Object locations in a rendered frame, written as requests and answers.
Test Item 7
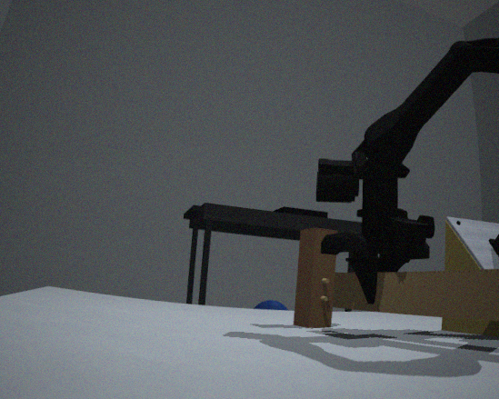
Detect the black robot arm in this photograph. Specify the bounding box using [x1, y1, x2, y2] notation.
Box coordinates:
[316, 37, 499, 246]

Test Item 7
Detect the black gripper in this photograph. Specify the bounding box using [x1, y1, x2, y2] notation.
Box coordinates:
[321, 200, 430, 304]

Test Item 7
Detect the brown wooden post with two pegs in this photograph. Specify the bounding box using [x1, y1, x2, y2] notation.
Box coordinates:
[293, 227, 338, 328]

